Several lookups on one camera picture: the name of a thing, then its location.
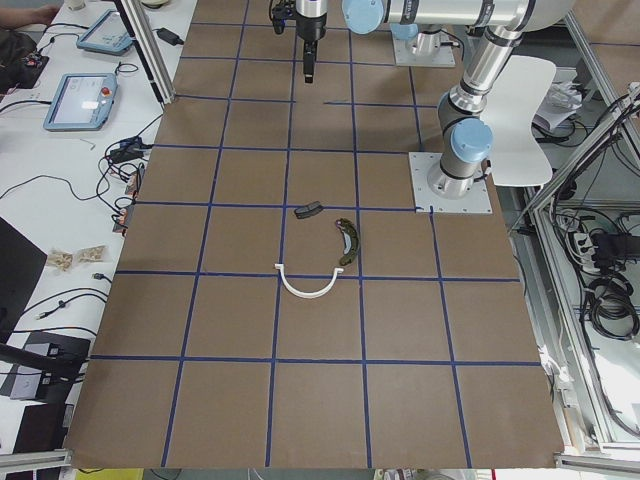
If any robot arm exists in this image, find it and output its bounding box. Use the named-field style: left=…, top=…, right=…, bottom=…
left=390, top=23, right=442, bottom=56
left=341, top=0, right=574, bottom=199

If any olive green brake shoe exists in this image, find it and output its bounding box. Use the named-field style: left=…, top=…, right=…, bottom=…
left=335, top=218, right=361, bottom=267

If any black power adapter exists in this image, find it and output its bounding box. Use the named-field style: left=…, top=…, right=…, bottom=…
left=156, top=27, right=184, bottom=46

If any white plastic chair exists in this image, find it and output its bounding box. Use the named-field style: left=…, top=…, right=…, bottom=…
left=481, top=55, right=556, bottom=187

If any white curved plastic bracket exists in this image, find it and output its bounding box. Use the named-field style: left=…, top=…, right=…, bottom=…
left=273, top=263, right=344, bottom=300

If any far blue teach pendant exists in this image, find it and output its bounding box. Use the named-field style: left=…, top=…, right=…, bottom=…
left=76, top=9, right=133, bottom=56

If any bag of wooden pieces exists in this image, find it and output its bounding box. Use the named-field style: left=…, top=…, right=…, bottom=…
left=45, top=249, right=74, bottom=272

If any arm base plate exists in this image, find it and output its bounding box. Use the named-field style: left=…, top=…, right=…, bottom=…
left=393, top=32, right=456, bottom=68
left=408, top=152, right=492, bottom=215

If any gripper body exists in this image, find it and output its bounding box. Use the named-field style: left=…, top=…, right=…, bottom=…
left=295, top=0, right=327, bottom=41

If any aluminium frame post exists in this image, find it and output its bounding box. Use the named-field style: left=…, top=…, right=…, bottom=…
left=114, top=0, right=175, bottom=105

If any blue teach pendant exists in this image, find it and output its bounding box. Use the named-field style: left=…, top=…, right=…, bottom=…
left=76, top=9, right=133, bottom=56
left=43, top=73, right=118, bottom=132

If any near blue teach pendant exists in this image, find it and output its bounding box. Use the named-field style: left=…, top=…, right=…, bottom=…
left=43, top=73, right=118, bottom=132

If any dark grey brake pad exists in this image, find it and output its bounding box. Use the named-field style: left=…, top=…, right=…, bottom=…
left=294, top=201, right=324, bottom=220

